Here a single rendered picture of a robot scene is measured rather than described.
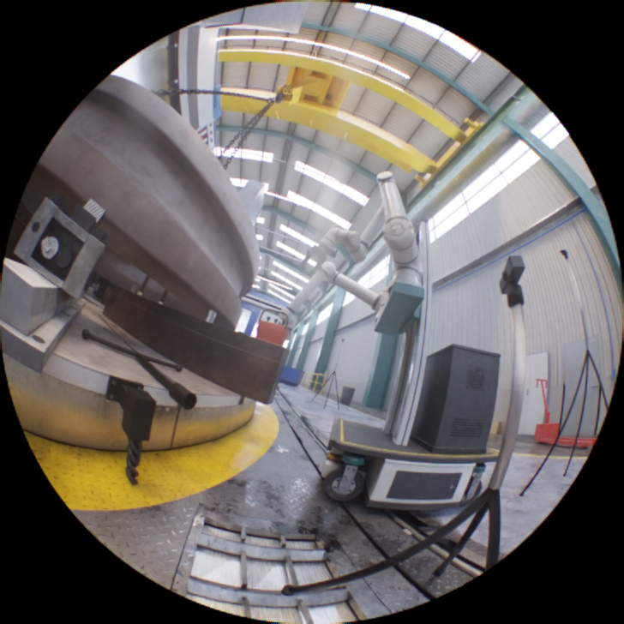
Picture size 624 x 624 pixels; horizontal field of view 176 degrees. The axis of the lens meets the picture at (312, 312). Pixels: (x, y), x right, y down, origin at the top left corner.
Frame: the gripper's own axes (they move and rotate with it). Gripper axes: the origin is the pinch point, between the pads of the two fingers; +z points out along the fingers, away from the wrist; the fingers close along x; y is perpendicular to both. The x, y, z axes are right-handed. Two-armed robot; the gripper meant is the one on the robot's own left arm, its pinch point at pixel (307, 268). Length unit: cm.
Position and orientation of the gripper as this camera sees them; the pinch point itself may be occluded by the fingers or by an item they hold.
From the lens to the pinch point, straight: 120.1
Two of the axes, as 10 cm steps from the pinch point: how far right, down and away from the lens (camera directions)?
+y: -7.4, -5.2, 4.3
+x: -3.2, -2.9, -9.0
